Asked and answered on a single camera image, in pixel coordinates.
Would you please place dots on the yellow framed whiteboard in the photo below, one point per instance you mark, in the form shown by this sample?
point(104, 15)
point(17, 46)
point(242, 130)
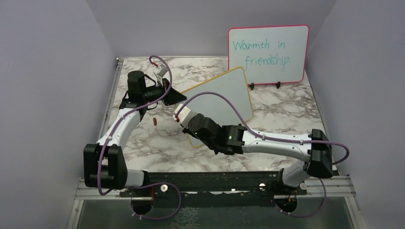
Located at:
point(233, 86)

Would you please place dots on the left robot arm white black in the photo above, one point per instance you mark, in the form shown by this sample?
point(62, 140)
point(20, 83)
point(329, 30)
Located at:
point(104, 163)

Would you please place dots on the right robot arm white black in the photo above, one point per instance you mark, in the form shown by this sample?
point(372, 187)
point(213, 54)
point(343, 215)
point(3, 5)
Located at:
point(312, 152)

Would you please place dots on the pink framed whiteboard with writing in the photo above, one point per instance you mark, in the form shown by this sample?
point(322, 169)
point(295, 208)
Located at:
point(269, 54)

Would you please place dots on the pink board stand feet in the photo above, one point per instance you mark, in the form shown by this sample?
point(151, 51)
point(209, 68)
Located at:
point(252, 86)

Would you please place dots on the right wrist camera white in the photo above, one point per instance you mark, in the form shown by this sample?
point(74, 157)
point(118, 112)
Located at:
point(183, 116)

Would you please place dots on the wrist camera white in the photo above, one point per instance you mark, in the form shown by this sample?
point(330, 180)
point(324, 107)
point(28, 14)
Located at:
point(183, 116)
point(160, 73)

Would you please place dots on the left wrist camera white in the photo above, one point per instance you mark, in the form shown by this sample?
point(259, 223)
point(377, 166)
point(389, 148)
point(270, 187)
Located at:
point(160, 73)

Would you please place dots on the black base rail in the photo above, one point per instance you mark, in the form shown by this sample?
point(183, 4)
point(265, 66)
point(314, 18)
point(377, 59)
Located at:
point(212, 190)

